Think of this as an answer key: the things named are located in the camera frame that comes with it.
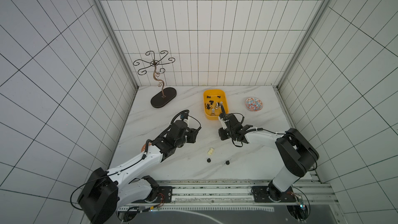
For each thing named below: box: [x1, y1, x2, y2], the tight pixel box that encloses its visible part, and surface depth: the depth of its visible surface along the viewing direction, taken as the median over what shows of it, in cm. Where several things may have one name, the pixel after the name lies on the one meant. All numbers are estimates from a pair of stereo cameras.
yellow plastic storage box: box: [203, 89, 230, 121], surface depth 109 cm
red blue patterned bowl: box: [244, 96, 264, 112], surface depth 109 cm
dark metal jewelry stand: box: [133, 50, 177, 109], surface depth 97 cm
